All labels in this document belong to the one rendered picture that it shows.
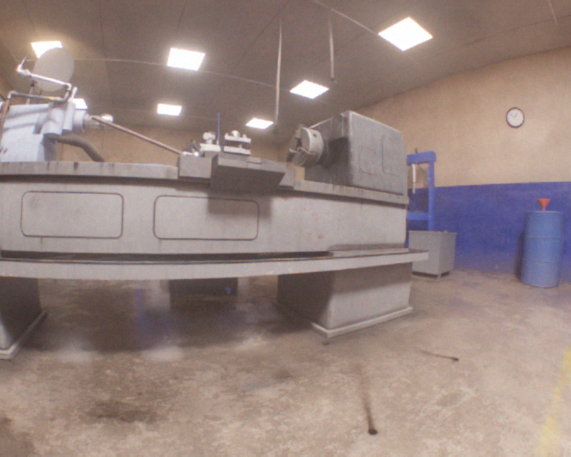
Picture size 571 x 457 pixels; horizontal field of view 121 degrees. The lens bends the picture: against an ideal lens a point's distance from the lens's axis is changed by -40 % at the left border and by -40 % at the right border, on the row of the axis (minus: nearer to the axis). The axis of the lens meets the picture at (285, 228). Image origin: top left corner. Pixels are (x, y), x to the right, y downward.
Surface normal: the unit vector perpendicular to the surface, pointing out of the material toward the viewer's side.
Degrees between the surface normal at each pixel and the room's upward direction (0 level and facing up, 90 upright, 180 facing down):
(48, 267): 90
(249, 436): 0
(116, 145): 90
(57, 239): 90
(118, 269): 90
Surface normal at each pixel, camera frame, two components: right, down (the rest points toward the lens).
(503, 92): -0.87, -0.02
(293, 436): 0.04, -1.00
